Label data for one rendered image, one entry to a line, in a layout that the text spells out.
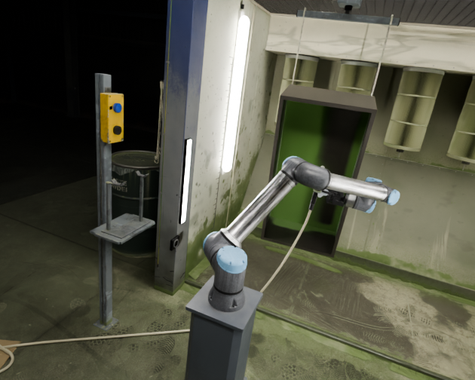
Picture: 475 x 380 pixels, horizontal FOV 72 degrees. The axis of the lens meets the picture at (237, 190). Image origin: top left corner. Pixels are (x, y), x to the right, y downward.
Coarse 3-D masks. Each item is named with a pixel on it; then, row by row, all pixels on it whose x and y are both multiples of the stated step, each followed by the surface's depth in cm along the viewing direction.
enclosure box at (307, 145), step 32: (288, 96) 210; (320, 96) 216; (352, 96) 222; (288, 128) 256; (320, 128) 248; (352, 128) 241; (320, 160) 260; (352, 160) 252; (288, 224) 293; (320, 224) 289
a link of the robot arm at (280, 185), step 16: (288, 160) 175; (304, 160) 171; (288, 176) 170; (272, 192) 170; (288, 192) 174; (256, 208) 171; (272, 208) 173; (240, 224) 171; (256, 224) 173; (208, 240) 176; (224, 240) 169; (240, 240) 172; (208, 256) 170
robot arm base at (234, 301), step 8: (216, 288) 159; (208, 296) 165; (216, 296) 159; (224, 296) 158; (232, 296) 158; (240, 296) 161; (216, 304) 159; (224, 304) 158; (232, 304) 160; (240, 304) 161
